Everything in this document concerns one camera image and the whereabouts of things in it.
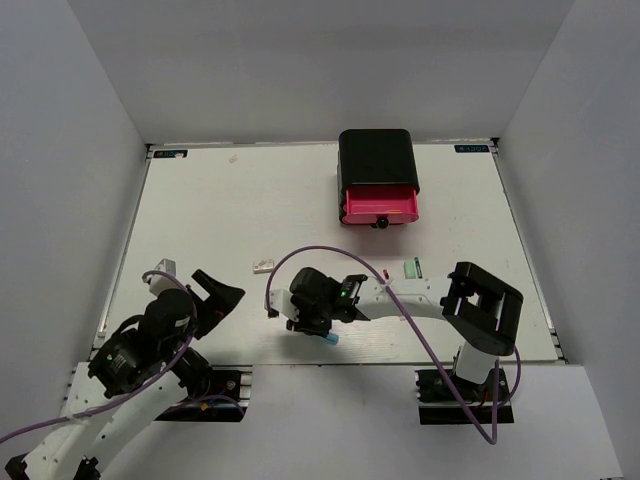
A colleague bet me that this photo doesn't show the right blue label sticker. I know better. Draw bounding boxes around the right blue label sticker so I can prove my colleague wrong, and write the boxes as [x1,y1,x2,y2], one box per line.
[454,144,490,154]

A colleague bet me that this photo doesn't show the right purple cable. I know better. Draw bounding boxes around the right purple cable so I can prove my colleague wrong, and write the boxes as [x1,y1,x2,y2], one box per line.
[263,244,523,447]

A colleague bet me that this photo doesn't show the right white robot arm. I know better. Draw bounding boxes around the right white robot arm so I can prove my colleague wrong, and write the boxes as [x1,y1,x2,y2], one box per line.
[268,262,524,399]

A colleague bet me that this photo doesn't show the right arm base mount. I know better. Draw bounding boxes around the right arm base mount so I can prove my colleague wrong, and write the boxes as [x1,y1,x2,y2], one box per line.
[415,368,515,426]

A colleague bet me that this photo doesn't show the pink drawer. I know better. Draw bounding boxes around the pink drawer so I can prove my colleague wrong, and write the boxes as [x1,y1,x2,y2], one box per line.
[340,185,419,219]
[340,212,419,229]

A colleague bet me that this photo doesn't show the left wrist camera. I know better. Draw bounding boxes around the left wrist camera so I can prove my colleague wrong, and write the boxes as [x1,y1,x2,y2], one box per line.
[142,258,178,297]

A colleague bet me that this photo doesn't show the green capped highlighter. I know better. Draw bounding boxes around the green capped highlighter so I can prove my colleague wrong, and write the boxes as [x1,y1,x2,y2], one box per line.
[403,258,418,279]

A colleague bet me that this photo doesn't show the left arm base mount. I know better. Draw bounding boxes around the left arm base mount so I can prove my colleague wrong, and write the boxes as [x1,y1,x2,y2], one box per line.
[156,367,253,423]

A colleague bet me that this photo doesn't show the blue capped highlighter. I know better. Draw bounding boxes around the blue capped highlighter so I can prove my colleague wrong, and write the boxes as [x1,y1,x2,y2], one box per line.
[324,333,339,345]

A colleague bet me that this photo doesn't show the left blue label sticker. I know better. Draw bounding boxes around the left blue label sticker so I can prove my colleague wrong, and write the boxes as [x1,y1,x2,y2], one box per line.
[153,149,188,159]

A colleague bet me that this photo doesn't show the white eraser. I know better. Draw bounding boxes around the white eraser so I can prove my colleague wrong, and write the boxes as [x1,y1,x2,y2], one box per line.
[252,259,276,274]

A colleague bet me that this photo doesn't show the dark green pen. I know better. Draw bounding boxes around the dark green pen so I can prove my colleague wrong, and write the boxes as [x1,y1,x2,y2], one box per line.
[414,256,424,279]

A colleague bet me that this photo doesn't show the purple cable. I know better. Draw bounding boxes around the purple cable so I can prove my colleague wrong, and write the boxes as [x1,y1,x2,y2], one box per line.
[263,244,523,447]
[0,269,246,444]

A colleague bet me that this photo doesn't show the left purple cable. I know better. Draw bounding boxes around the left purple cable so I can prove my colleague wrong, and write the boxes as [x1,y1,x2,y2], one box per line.
[0,269,246,444]

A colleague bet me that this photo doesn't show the blue label sticker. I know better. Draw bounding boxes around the blue label sticker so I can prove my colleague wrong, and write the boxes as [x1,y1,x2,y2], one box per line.
[153,149,188,159]
[454,144,490,154]

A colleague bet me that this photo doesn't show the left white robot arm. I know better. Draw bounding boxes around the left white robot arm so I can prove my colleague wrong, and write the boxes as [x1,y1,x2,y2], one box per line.
[1,266,245,479]

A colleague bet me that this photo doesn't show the black drawer cabinet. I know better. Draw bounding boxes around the black drawer cabinet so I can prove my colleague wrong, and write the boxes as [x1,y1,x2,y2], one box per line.
[336,129,420,222]

